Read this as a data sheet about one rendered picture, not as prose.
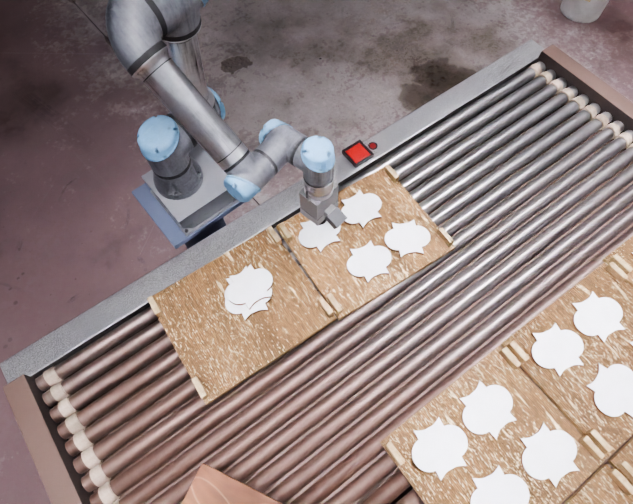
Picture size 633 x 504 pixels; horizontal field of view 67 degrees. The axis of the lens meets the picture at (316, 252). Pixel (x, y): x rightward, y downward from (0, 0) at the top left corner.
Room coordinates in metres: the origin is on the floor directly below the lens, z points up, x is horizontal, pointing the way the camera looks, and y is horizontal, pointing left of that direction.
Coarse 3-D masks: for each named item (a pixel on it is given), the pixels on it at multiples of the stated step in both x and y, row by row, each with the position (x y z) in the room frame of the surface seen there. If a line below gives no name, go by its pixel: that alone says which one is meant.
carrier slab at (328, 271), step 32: (352, 192) 0.82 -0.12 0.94; (384, 192) 0.82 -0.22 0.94; (288, 224) 0.72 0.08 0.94; (384, 224) 0.71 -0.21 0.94; (416, 224) 0.70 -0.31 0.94; (320, 256) 0.61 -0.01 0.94; (416, 256) 0.59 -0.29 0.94; (320, 288) 0.51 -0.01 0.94; (352, 288) 0.50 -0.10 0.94; (384, 288) 0.50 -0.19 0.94
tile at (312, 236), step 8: (304, 224) 0.71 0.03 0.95; (312, 224) 0.71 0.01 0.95; (328, 224) 0.71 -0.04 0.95; (304, 232) 0.68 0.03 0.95; (312, 232) 0.68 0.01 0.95; (320, 232) 0.68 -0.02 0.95; (328, 232) 0.68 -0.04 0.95; (336, 232) 0.68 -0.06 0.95; (304, 240) 0.66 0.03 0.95; (312, 240) 0.65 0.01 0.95; (320, 240) 0.65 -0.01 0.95; (328, 240) 0.65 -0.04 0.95; (336, 240) 0.65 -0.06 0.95; (312, 248) 0.63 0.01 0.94; (320, 248) 0.63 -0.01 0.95
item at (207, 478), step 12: (204, 468) 0.05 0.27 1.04; (204, 480) 0.02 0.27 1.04; (216, 480) 0.02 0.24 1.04; (228, 480) 0.02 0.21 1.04; (192, 492) 0.00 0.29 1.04; (204, 492) 0.00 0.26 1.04; (216, 492) 0.00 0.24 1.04; (228, 492) 0.00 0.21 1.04; (240, 492) 0.00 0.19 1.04; (252, 492) 0.00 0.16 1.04
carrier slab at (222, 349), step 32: (224, 256) 0.62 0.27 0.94; (256, 256) 0.62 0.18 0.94; (288, 256) 0.61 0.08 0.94; (192, 288) 0.52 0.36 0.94; (224, 288) 0.52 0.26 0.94; (288, 288) 0.51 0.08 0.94; (160, 320) 0.43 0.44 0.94; (192, 320) 0.43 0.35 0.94; (224, 320) 0.42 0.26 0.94; (256, 320) 0.42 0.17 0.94; (288, 320) 0.42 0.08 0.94; (320, 320) 0.41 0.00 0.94; (192, 352) 0.34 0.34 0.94; (224, 352) 0.33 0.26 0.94; (256, 352) 0.33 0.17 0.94; (224, 384) 0.25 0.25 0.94
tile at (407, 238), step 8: (392, 224) 0.70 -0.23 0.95; (400, 224) 0.70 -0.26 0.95; (408, 224) 0.70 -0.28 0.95; (392, 232) 0.67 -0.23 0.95; (400, 232) 0.67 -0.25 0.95; (408, 232) 0.67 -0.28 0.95; (416, 232) 0.67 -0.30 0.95; (424, 232) 0.67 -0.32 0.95; (384, 240) 0.65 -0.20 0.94; (392, 240) 0.64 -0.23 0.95; (400, 240) 0.64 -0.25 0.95; (408, 240) 0.64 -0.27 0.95; (416, 240) 0.64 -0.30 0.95; (424, 240) 0.64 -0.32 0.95; (392, 248) 0.62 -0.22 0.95; (400, 248) 0.62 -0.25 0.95; (408, 248) 0.62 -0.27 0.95; (416, 248) 0.61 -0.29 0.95; (400, 256) 0.59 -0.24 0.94
